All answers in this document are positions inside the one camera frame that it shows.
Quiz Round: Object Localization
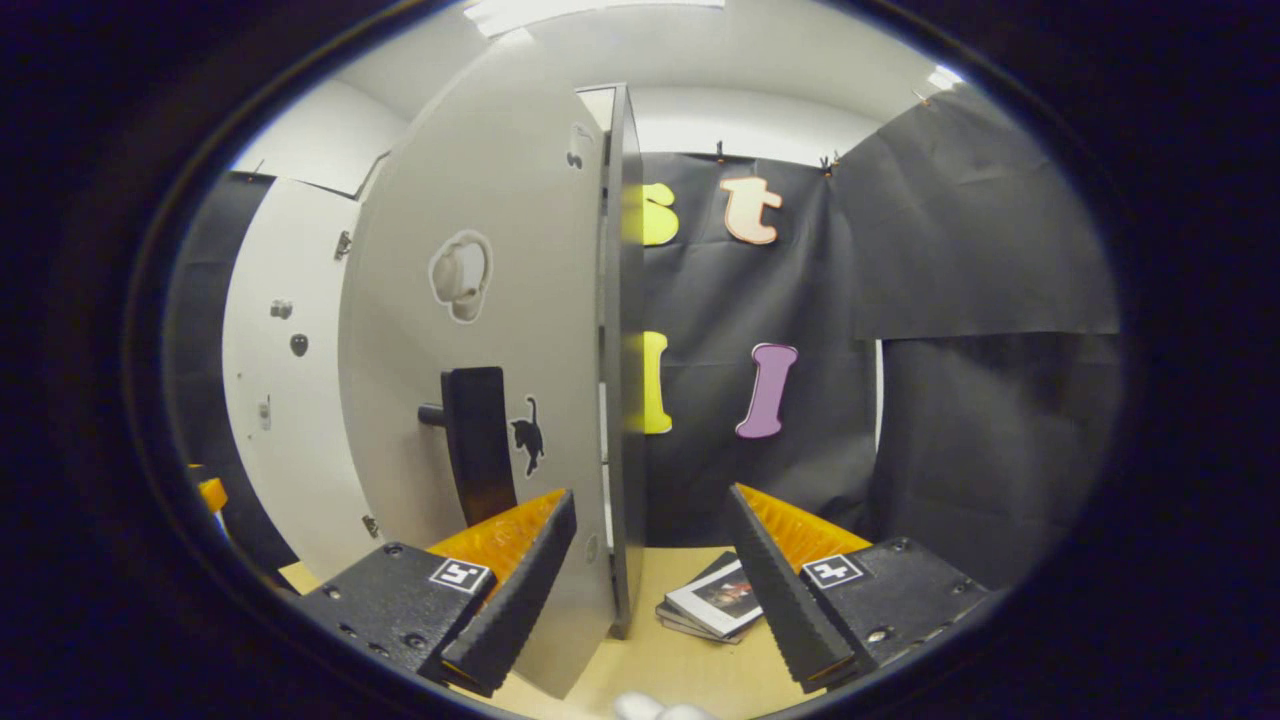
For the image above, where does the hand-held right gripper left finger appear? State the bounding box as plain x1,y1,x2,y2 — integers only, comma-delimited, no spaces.
295,488,578,698

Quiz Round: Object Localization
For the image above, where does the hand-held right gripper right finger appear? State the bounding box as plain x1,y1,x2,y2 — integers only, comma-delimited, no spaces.
725,483,996,694

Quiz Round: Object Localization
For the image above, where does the white cabinet door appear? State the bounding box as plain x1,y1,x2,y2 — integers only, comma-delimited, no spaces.
338,45,619,701
222,178,376,581

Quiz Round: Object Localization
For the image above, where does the white and grey cabinet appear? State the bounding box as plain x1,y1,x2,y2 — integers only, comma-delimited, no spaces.
575,85,649,641

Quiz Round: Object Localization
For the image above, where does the stack of books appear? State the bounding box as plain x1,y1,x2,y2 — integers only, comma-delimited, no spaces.
655,550,769,646

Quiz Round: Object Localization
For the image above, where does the black backdrop cloth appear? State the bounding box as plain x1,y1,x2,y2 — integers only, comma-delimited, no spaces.
165,85,1121,591

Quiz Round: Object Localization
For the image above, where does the large ceiling light panel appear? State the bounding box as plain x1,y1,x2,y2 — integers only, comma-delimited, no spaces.
462,0,726,39

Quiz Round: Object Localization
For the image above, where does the black right door handle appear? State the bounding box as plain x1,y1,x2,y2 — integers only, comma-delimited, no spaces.
418,366,519,528

